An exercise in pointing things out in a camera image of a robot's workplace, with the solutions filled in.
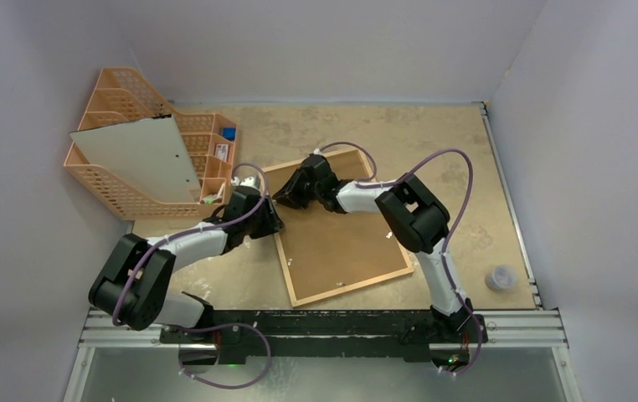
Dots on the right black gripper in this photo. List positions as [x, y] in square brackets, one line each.
[299, 185]

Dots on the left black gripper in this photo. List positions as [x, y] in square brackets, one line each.
[271, 222]

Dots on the wooden picture frame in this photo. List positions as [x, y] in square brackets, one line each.
[352, 294]

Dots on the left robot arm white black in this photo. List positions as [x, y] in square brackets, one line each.
[132, 285]

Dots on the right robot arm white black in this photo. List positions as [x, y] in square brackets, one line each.
[417, 219]

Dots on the red white small box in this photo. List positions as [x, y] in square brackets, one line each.
[221, 151]

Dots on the blue small item in organizer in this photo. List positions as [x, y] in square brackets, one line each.
[229, 133]

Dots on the white board in organizer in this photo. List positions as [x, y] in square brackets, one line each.
[149, 154]

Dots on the orange plastic file organizer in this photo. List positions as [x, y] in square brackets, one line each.
[123, 94]

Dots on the small clear plastic cup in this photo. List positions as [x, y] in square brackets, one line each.
[501, 278]

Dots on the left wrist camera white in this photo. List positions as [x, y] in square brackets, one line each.
[251, 181]

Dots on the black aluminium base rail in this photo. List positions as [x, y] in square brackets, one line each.
[412, 335]

